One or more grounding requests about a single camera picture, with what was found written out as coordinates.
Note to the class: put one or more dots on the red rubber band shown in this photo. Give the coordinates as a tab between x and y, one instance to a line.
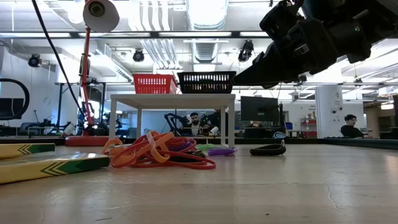
113	161
213	165

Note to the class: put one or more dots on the pale orange wide rubber band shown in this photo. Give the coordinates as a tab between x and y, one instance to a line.
163	138

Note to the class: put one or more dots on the yellow green crayon box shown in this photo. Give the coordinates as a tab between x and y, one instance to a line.
18	151
46	169

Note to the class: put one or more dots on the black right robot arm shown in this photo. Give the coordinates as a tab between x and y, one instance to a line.
357	37

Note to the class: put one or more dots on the black ceiling spotlight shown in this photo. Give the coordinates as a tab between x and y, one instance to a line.
34	61
245	51
138	56

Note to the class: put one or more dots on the black computer monitor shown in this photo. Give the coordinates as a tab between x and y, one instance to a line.
258	109

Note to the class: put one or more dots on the black plastic basket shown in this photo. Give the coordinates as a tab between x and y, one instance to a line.
205	73

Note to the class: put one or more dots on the person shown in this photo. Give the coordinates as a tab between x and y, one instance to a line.
351	130
195	119
214	119

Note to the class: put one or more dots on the blue bin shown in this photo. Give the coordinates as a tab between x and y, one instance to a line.
289	126

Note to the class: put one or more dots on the white column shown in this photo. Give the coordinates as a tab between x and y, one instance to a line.
326	118

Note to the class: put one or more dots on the red storage cart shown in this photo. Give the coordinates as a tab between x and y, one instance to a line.
309	134

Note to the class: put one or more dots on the white perforated shelf riser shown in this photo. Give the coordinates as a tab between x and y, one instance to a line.
171	101

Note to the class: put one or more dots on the red plastic basket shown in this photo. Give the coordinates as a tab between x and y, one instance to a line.
154	84

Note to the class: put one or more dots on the white bottle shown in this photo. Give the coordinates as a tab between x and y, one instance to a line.
70	129

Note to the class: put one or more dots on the silver ventilation duct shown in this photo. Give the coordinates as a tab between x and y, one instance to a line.
205	49

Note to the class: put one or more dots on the black aluminium table frame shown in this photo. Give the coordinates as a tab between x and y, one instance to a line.
357	143

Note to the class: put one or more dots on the black wall screen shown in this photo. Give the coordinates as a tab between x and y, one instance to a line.
9	109

